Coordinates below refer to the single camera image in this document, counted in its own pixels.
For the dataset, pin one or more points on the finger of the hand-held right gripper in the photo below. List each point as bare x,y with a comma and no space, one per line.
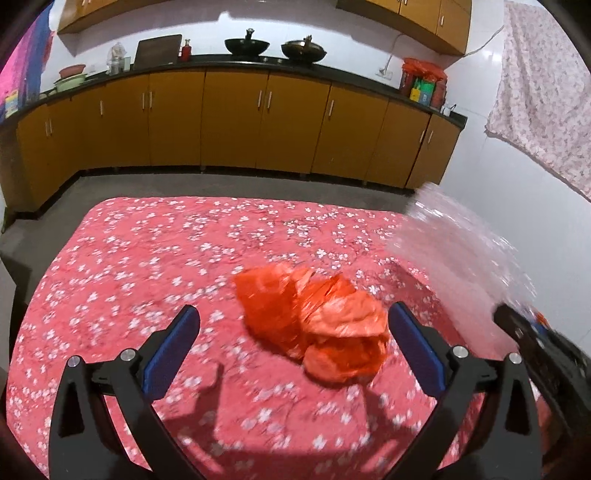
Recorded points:
519,330

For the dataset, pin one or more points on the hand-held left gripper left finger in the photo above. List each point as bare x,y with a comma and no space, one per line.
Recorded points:
171,350

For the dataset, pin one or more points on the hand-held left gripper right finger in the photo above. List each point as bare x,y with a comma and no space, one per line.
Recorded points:
415,350

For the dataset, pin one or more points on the orange plastic bag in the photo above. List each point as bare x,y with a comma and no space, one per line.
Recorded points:
332,318

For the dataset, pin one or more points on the clear plastic bag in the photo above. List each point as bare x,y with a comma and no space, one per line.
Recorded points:
452,258

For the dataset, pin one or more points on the red floral blanket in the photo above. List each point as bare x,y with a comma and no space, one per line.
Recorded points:
138,258

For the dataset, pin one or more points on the white cup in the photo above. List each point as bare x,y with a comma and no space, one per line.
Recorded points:
447,110

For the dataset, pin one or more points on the wooden base kitchen cabinet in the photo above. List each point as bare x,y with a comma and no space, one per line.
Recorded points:
231,120

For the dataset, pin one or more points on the pink floral hanging cloth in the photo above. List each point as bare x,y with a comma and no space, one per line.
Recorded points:
540,92

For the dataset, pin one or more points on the green box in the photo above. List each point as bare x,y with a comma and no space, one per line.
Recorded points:
421,90

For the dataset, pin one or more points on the red plastic shopping bag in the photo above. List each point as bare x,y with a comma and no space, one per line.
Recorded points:
425,69

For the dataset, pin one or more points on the green basin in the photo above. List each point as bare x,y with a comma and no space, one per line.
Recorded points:
69,83

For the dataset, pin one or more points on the black kitchen countertop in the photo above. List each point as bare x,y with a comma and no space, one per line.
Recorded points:
207,61

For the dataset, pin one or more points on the pink basin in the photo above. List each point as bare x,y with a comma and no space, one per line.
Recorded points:
72,70

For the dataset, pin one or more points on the glass jar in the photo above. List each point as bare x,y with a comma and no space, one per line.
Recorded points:
116,57

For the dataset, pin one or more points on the brown cutting board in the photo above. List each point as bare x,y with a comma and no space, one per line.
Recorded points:
157,51

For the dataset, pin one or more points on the red bottle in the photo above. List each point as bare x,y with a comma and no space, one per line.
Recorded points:
185,51

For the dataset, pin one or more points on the black wok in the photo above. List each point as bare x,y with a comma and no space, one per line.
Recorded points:
247,46
304,50

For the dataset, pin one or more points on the pink and blue hanging cloth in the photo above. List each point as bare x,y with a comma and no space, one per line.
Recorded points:
27,60

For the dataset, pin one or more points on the white wall socket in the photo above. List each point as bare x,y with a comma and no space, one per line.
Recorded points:
384,73

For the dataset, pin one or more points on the wooden wall cabinet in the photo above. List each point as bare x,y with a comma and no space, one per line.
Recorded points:
92,14
415,18

